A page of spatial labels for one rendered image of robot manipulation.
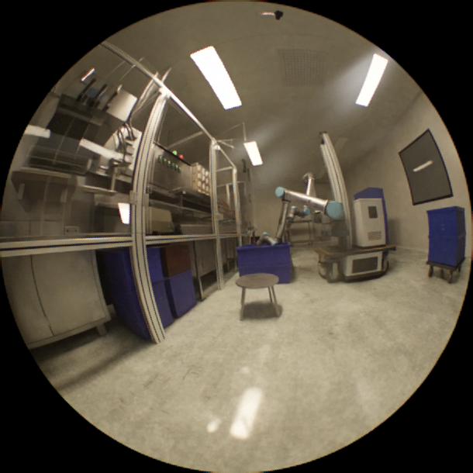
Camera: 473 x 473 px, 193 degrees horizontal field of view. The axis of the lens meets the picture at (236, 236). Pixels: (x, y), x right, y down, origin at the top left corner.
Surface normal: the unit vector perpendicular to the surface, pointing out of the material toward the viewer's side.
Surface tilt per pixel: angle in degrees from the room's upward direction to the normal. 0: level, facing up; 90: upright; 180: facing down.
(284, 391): 0
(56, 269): 90
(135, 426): 0
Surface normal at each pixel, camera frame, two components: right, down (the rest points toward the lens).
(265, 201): -0.30, 0.03
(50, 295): 0.95, -0.07
